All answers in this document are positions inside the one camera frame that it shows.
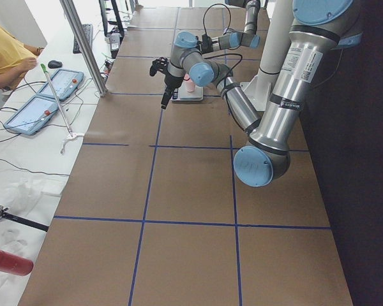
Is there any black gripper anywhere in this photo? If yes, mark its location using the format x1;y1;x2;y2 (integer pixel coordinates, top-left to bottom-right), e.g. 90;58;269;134
161;63;184;110

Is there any black keyboard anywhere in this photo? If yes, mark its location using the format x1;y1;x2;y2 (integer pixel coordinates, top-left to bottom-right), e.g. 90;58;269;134
71;24;94;54

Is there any white digital kitchen scale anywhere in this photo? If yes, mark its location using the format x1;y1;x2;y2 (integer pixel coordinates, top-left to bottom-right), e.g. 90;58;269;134
171;85;204;102

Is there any red cylinder bottle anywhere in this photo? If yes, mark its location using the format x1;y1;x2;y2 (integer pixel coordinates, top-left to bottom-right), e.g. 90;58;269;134
0;250;34;276

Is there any teach pendant tablet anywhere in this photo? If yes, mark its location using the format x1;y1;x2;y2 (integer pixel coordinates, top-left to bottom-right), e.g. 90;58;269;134
4;95;58;136
50;68;84;102

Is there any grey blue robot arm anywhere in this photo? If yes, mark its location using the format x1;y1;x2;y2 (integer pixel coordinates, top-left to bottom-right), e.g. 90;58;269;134
197;1;261;54
149;1;363;187

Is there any far teach pendant tablet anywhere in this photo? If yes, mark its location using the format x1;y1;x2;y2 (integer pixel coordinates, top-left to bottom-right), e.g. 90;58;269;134
50;68;84;102

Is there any person in yellow shirt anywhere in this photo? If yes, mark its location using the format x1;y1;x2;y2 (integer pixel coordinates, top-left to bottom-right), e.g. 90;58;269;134
0;26;44;90

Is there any aluminium frame post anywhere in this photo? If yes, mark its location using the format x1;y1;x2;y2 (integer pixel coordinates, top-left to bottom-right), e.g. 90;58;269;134
59;0;107;97

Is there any black tool on bench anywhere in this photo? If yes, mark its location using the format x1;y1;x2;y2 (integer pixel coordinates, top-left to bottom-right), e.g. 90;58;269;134
0;205;49;232

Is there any black computer mouse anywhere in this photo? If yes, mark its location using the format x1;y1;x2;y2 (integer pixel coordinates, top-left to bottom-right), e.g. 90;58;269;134
47;60;63;69

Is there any green handled reacher grabber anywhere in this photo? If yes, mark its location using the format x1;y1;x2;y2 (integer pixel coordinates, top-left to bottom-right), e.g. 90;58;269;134
40;64;85;154

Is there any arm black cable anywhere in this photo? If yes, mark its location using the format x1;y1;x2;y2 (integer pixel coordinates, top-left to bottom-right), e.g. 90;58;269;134
202;3;232;41
197;53;244;128

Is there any near teach pendant tablet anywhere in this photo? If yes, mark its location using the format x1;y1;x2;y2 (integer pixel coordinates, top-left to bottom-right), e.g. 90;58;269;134
4;95;58;136

